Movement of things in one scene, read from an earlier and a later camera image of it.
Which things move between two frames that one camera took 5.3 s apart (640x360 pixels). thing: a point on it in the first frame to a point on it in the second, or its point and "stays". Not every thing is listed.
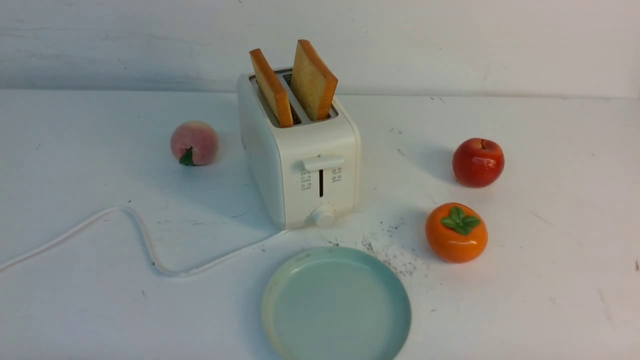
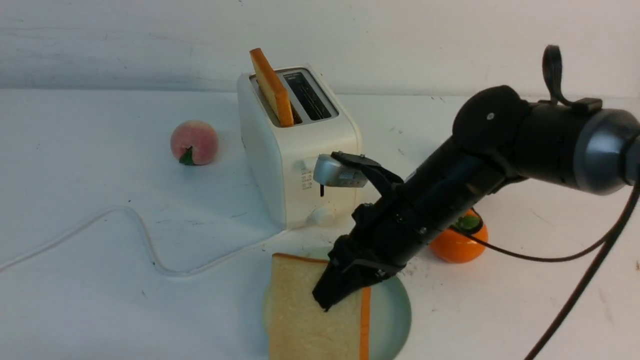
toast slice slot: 313,82 to 300,329
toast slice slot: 275,87 stays
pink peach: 194,143 stays
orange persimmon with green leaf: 456,232 stays
